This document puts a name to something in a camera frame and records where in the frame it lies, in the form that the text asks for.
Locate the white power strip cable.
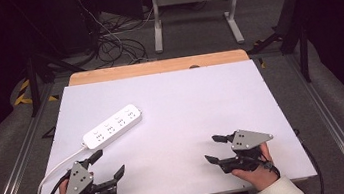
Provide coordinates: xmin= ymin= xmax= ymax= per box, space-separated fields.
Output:
xmin=31 ymin=145 xmax=94 ymax=194

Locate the aluminium floor rail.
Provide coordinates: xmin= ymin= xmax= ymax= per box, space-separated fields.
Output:
xmin=284 ymin=45 xmax=344 ymax=194
xmin=0 ymin=81 xmax=72 ymax=194

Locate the tangle of black floor cables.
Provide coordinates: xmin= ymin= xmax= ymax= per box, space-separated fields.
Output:
xmin=90 ymin=7 xmax=150 ymax=70

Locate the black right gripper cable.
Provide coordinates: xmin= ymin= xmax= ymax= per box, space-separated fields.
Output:
xmin=292 ymin=125 xmax=326 ymax=194

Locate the dark computer case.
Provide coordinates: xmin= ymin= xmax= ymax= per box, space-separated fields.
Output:
xmin=21 ymin=0 xmax=106 ymax=63

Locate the yellow black hazard tape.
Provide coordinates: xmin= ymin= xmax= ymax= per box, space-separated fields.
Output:
xmin=11 ymin=75 xmax=60 ymax=108

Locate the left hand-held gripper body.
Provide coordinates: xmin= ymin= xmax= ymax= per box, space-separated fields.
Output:
xmin=57 ymin=155 xmax=120 ymax=194

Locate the wooden table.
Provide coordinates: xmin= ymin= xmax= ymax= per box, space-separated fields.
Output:
xmin=66 ymin=48 xmax=251 ymax=87

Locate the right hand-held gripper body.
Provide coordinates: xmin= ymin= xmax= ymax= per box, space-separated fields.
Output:
xmin=214 ymin=124 xmax=279 ymax=176

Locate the white power strip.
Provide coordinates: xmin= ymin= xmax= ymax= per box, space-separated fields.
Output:
xmin=77 ymin=102 xmax=148 ymax=153

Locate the white floor cable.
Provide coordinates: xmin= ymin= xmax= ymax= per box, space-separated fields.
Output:
xmin=74 ymin=0 xmax=163 ymax=71

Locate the black metal stand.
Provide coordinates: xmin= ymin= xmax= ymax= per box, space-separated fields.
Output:
xmin=240 ymin=0 xmax=317 ymax=91
xmin=18 ymin=46 xmax=93 ymax=119

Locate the person's right hand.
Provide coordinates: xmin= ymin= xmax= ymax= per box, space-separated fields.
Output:
xmin=227 ymin=140 xmax=283 ymax=194

